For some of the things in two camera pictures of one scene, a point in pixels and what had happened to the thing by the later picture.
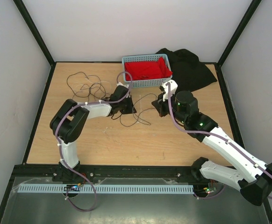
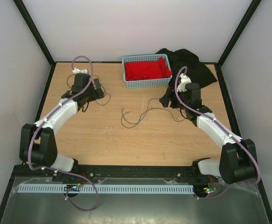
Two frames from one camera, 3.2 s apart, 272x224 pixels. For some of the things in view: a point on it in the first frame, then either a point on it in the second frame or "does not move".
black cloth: [188, 73] does not move
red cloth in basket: [146, 70] does not move
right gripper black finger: [156, 104] → [165, 99]
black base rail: [108, 174] does not move
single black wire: [120, 115] → [144, 113]
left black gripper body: [119, 104] → [93, 94]
